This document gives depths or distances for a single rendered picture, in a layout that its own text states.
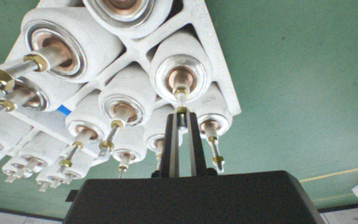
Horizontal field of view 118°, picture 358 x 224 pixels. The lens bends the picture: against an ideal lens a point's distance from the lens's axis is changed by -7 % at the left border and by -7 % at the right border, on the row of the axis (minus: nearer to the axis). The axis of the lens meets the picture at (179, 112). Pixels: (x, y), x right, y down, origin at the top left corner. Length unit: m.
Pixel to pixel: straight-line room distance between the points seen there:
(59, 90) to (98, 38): 0.13
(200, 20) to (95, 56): 0.16
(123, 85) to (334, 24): 0.61
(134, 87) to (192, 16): 0.14
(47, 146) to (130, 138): 0.31
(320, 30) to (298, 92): 0.23
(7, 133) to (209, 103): 0.55
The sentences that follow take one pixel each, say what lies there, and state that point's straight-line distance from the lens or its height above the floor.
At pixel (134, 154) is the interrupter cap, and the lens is 0.35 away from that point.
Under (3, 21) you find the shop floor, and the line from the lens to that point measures 0.66.
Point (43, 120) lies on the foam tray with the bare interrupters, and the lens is 0.56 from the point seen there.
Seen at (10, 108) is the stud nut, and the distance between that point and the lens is 0.30.
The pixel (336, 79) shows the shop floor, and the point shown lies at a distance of 0.78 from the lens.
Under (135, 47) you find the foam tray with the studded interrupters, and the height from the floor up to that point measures 0.18.
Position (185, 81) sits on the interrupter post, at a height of 0.27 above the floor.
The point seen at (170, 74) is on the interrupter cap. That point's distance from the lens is 0.18.
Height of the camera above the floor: 0.41
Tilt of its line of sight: 48 degrees down
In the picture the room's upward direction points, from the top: 180 degrees clockwise
